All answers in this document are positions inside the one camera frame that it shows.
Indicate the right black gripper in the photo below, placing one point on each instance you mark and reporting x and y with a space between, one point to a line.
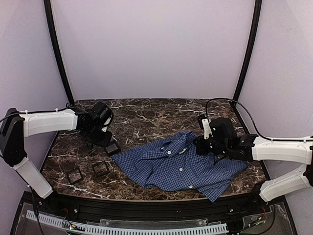
200 144

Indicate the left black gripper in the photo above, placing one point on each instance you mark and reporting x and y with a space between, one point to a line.
98 138

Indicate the blue checked shirt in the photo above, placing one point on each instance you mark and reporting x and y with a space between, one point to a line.
172 164

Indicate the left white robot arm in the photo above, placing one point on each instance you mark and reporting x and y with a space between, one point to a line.
17 126

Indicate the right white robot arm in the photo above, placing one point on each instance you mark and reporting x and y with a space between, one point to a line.
220 138

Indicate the black tray far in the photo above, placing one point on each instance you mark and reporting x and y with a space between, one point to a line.
112 148

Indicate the black tray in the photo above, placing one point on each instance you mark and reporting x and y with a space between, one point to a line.
112 148
74 176
100 169

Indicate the black tray middle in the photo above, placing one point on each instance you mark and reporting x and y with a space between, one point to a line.
100 169

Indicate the black tray near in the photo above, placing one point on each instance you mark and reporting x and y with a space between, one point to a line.
74 176

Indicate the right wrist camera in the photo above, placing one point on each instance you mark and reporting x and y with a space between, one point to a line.
204 125

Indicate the black front aluminium rail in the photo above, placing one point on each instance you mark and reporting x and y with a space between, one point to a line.
83 209

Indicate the white slotted cable duct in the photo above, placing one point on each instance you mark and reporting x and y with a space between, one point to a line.
119 227

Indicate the left black frame post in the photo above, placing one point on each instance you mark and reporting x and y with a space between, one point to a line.
57 51

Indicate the black frame post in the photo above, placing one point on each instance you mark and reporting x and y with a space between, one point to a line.
57 51
249 48

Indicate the right black frame post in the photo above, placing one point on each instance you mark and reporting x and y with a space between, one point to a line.
249 48

